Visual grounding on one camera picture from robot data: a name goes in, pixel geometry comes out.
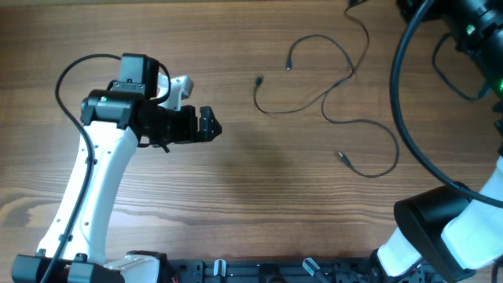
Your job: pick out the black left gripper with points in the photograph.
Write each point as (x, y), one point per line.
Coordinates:
(189, 134)

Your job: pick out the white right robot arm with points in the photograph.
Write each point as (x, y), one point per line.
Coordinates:
(453, 228)

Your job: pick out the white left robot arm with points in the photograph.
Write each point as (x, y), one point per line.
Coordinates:
(144, 107)

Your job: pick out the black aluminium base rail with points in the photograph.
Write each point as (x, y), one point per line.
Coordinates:
(349, 270)

